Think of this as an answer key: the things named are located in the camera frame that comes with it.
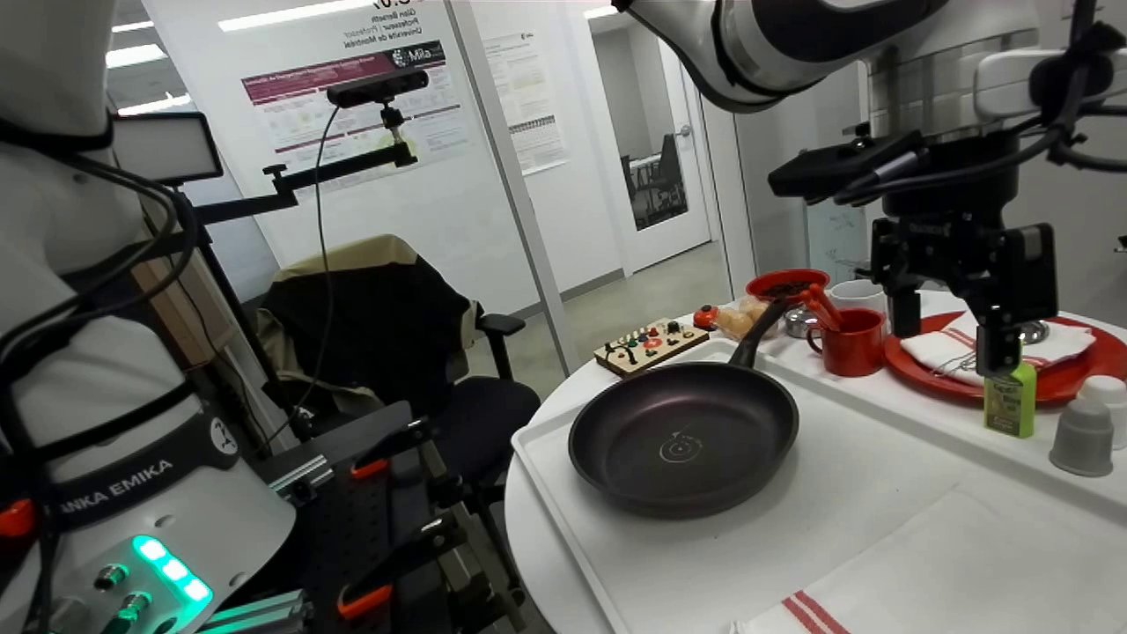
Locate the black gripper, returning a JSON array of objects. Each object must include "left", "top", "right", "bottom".
[{"left": 871, "top": 218, "right": 1056, "bottom": 376}]

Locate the white red-striped tissue cloth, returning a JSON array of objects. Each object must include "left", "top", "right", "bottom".
[{"left": 734, "top": 490, "right": 1127, "bottom": 634}]

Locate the black frying pan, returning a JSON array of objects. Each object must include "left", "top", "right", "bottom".
[{"left": 568, "top": 298, "right": 798, "bottom": 519}]

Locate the robot base with green lights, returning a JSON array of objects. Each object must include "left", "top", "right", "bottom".
[{"left": 0, "top": 0, "right": 297, "bottom": 634}]

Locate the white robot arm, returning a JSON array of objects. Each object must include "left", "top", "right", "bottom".
[{"left": 613, "top": 0, "right": 1123, "bottom": 373}]

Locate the white folded napkin on plate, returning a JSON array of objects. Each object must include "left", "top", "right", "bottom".
[{"left": 903, "top": 315, "right": 1096, "bottom": 383}]

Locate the white mug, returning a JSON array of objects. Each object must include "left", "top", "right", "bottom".
[{"left": 829, "top": 278, "right": 886, "bottom": 315}]

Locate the green sauce bottle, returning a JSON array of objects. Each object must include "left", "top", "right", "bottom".
[{"left": 982, "top": 364, "right": 1038, "bottom": 438}]

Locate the red mug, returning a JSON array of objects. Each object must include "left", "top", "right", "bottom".
[{"left": 806, "top": 311, "right": 883, "bottom": 376}]

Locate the red plate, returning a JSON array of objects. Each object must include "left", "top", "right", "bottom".
[{"left": 883, "top": 315, "right": 1127, "bottom": 404}]

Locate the red bowl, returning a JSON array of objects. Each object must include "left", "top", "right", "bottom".
[{"left": 746, "top": 266, "right": 829, "bottom": 305}]

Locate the grey salt shaker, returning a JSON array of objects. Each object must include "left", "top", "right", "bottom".
[{"left": 1049, "top": 373, "right": 1123, "bottom": 480}]

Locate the bag of round breads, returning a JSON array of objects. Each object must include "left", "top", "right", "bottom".
[{"left": 692, "top": 298, "right": 768, "bottom": 339}]

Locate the dark office chair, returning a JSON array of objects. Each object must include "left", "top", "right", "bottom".
[{"left": 255, "top": 235, "right": 539, "bottom": 486}]

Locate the small white light panel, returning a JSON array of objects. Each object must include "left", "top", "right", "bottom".
[{"left": 113, "top": 113, "right": 223, "bottom": 184}]

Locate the wooden switch busy board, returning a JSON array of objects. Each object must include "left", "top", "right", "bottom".
[{"left": 594, "top": 319, "right": 703, "bottom": 376}]

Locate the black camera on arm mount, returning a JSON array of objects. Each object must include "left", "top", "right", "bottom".
[{"left": 329, "top": 70, "right": 430, "bottom": 110}]

